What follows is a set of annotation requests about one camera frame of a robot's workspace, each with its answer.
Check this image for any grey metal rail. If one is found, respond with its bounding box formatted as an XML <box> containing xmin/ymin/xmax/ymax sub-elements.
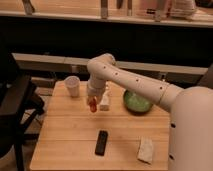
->
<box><xmin>13</xmin><ymin>53</ymin><xmax>207</xmax><ymax>84</ymax></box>

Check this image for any green ceramic bowl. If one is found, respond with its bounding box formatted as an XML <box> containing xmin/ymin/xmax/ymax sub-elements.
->
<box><xmin>123</xmin><ymin>90</ymin><xmax>153</xmax><ymax>113</ymax></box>

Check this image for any black chair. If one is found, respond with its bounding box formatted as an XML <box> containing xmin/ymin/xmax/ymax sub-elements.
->
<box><xmin>0</xmin><ymin>54</ymin><xmax>44</xmax><ymax>171</ymax></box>

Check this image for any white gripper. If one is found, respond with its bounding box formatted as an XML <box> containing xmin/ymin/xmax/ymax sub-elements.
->
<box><xmin>87</xmin><ymin>82</ymin><xmax>102</xmax><ymax>106</ymax></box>

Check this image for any black remote control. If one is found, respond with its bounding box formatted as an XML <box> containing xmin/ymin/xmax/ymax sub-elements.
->
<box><xmin>95</xmin><ymin>130</ymin><xmax>108</xmax><ymax>156</ymax></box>

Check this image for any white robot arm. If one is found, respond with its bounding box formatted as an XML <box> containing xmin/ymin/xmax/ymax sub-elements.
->
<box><xmin>87</xmin><ymin>54</ymin><xmax>213</xmax><ymax>171</ymax></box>

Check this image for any white paper cup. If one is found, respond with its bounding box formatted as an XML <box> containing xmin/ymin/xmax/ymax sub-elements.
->
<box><xmin>64</xmin><ymin>76</ymin><xmax>80</xmax><ymax>98</ymax></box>

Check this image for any white plastic bottle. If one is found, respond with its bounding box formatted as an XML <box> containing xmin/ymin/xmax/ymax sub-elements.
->
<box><xmin>99</xmin><ymin>87</ymin><xmax>110</xmax><ymax>111</ymax></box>

